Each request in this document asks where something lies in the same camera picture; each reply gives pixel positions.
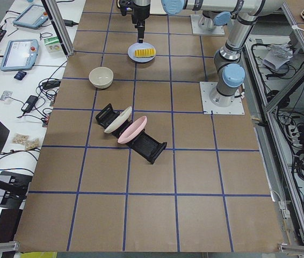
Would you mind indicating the cream ceramic bowl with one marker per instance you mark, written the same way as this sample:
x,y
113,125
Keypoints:
x,y
101,77

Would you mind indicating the black dish rack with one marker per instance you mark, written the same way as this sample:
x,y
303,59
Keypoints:
x,y
143,144

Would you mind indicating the green white carton box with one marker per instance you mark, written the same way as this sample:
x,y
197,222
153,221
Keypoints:
x,y
52,44

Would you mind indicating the yellow sliced bread loaf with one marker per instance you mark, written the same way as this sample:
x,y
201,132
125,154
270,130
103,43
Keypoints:
x,y
145,53

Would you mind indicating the blue teach pendant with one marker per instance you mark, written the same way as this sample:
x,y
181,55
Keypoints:
x,y
32,17
20,55

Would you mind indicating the lower blue teach pendant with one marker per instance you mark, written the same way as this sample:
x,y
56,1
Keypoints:
x,y
20,55

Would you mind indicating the cream plate in rack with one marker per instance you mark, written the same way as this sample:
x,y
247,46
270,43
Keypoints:
x,y
119,120

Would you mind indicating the aluminium frame post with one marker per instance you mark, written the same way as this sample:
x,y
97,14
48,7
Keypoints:
x,y
56,19

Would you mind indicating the pink plate in rack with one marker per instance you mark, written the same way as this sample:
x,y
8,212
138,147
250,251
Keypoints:
x,y
133,130

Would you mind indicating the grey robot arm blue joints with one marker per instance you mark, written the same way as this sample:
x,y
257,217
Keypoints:
x,y
231,74

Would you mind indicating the upper blue teach pendant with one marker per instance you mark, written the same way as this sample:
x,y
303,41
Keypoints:
x,y
32,17

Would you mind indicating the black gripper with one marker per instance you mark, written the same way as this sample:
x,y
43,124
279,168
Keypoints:
x,y
140,14

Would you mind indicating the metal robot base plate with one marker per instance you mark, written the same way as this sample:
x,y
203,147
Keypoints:
x,y
214,103

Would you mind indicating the blue round plate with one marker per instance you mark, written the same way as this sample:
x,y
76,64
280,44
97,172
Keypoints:
x,y
137,45

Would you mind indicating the black power adapter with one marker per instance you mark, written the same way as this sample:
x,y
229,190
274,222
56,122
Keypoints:
x,y
29,104

